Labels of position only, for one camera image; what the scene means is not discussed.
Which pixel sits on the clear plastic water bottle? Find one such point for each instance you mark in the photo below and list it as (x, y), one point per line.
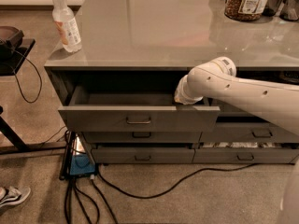
(66, 25)

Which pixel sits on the glass jar of nuts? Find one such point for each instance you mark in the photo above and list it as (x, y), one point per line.
(244, 10)

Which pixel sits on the blue power box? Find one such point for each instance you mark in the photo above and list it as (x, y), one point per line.
(81, 165)

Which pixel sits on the grey sneaker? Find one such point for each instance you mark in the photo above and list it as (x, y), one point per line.
(12, 196)

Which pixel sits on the dark device on stand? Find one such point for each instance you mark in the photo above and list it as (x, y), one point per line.
(10, 40)

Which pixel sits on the grey drawer cabinet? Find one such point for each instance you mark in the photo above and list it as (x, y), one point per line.
(147, 46)

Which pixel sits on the black side stand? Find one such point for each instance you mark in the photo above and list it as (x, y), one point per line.
(30, 102)

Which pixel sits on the grey drawer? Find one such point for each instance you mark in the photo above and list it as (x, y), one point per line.
(142, 137)
(146, 155)
(227, 109)
(134, 112)
(248, 132)
(246, 155)

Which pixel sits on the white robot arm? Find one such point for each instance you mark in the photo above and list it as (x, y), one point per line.
(277, 103)

